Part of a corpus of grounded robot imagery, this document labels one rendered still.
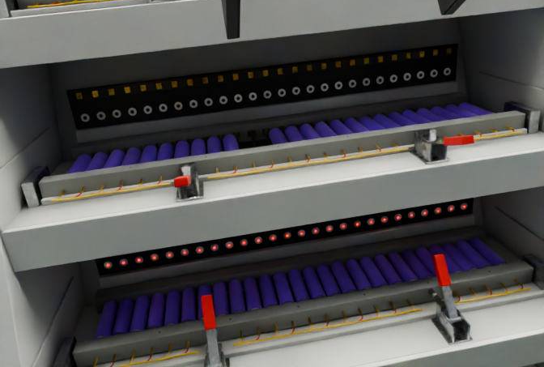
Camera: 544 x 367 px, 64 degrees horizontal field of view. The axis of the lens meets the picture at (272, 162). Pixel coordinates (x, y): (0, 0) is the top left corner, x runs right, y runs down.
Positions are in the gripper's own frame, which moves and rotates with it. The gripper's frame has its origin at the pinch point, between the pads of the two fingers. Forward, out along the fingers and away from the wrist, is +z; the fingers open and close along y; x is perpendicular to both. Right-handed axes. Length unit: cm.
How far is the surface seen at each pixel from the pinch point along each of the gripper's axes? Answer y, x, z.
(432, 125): 16.4, -3.5, 24.5
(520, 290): 25.0, -24.4, 29.3
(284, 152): -1.5, -4.2, 24.4
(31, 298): -30.3, -15.4, 26.2
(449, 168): 15.3, -9.1, 20.9
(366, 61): 13.3, 8.6, 32.7
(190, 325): -14.9, -21.7, 30.9
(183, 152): -13.0, -1.7, 28.3
